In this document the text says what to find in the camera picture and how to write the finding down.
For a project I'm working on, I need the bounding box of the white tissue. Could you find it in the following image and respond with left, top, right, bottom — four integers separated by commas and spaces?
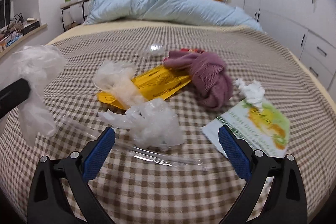
234, 79, 265, 111

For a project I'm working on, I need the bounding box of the yellow paper package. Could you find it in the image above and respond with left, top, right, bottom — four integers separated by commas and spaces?
97, 65, 191, 110

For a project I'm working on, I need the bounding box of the white plastic bag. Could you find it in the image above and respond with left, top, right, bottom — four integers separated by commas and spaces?
98, 98, 184, 150

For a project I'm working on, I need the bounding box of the clear plastic glove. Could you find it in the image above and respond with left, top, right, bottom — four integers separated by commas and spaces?
1, 45, 67, 147

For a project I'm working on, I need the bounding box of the purple knotted cloth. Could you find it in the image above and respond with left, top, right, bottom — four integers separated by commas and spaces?
163, 52, 233, 110

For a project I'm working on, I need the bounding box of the windowsill clutter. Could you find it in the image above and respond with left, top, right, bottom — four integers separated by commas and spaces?
1, 13, 41, 52

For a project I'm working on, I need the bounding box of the white wardrobe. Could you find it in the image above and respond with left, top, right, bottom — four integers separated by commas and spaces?
244, 0, 335, 98

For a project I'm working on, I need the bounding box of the checkered bed blanket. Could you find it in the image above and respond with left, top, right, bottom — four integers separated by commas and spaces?
0, 19, 336, 224

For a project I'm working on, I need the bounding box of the green white food package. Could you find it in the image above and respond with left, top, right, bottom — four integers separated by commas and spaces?
201, 100, 290, 158

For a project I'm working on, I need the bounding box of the black bedside table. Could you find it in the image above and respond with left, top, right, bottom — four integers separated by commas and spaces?
59, 0, 89, 32

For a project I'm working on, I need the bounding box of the light blue duvet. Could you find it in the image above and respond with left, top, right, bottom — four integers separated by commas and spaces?
84, 0, 263, 32

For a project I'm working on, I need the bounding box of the translucent plastic bag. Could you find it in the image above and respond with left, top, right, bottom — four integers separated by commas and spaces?
93, 60, 147, 109

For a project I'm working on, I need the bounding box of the red package under cloth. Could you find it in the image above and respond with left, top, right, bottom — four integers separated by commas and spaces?
163, 48, 205, 61

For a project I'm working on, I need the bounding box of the small crumpled clear wrapper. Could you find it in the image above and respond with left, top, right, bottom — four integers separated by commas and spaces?
145, 44, 165, 56

